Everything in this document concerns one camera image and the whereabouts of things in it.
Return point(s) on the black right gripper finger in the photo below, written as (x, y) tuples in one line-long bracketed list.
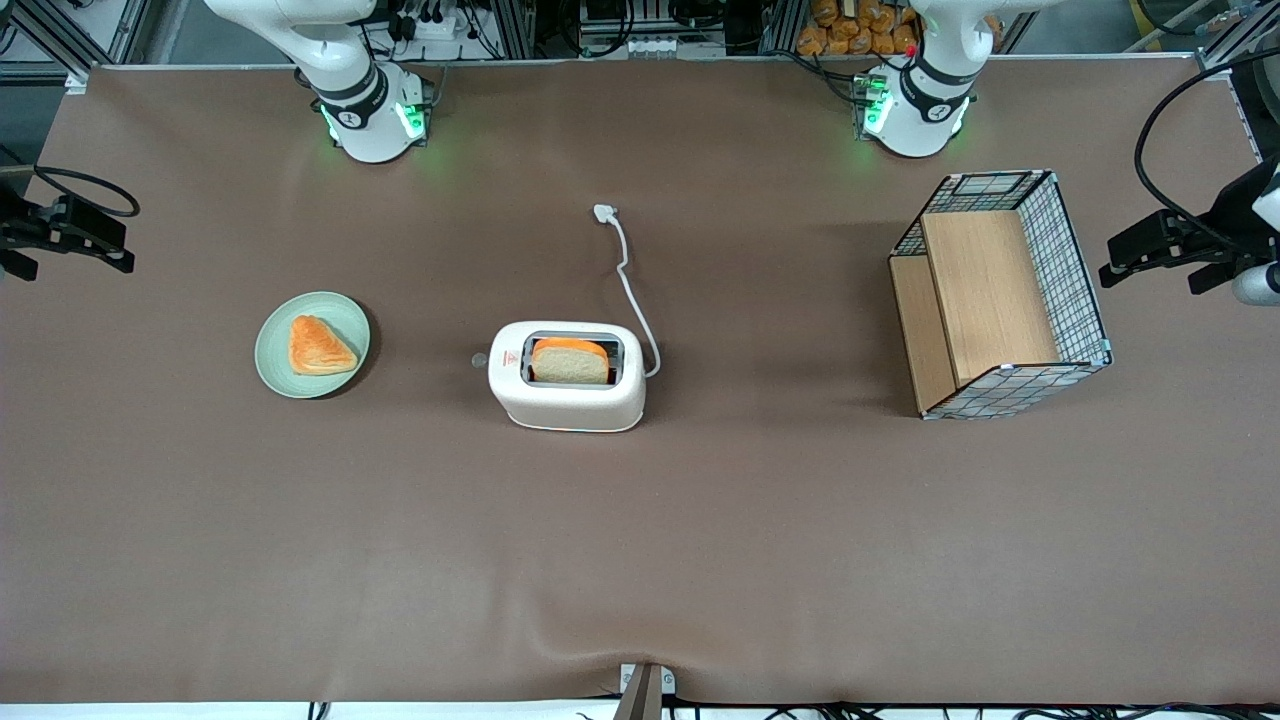
[(95, 225), (118, 262)]

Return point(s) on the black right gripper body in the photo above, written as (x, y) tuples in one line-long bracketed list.
[(22, 226)]

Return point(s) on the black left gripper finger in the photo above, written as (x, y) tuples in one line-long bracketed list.
[(1115, 274), (1150, 238)]

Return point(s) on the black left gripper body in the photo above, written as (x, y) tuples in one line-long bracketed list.
[(1223, 216)]

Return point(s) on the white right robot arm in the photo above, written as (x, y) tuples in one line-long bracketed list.
[(365, 110)]

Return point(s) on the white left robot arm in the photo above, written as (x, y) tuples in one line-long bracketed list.
[(920, 110)]

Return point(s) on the white toaster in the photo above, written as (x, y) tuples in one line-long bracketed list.
[(570, 400)]

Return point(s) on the pale green plate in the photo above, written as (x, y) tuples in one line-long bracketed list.
[(275, 360)]

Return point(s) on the triangular orange pastry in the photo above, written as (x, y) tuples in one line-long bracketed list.
[(318, 347)]

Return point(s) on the bag of orange bread rolls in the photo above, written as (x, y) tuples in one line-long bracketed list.
[(850, 30)]

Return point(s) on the white power strip with plugs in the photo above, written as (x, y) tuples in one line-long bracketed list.
[(430, 25)]

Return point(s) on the bread slice with orange crust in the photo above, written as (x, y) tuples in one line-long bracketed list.
[(570, 365)]

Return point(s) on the brown table cloth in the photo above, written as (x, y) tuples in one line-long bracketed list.
[(640, 540)]

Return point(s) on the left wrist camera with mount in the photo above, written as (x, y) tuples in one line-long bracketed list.
[(1255, 285)]

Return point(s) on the aluminium frame profile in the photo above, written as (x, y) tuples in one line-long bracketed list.
[(60, 35), (1235, 40)]

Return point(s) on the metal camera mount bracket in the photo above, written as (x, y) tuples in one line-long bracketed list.
[(642, 690)]

